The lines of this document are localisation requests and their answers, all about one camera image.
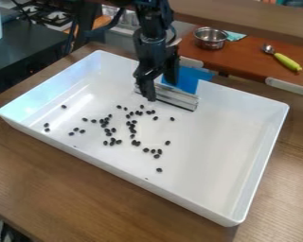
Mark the pile of black bits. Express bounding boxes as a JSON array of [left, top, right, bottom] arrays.
[[41, 103, 177, 174]]

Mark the white tray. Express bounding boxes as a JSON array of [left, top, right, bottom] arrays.
[[0, 49, 291, 228]]

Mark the toy stove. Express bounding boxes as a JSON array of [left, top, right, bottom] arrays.
[[12, 1, 82, 32]]

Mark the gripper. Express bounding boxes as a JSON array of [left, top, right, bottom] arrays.
[[131, 27, 183, 102]]

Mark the yellow-green handled spoon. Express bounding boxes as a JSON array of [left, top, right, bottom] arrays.
[[259, 43, 303, 73]]

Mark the silver pot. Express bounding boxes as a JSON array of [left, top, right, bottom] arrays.
[[193, 26, 230, 51]]

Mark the teal cloth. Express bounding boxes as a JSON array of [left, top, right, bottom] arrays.
[[223, 30, 248, 43]]

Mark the blue and silver sweeping tool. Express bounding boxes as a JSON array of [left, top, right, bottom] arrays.
[[134, 65, 215, 112]]

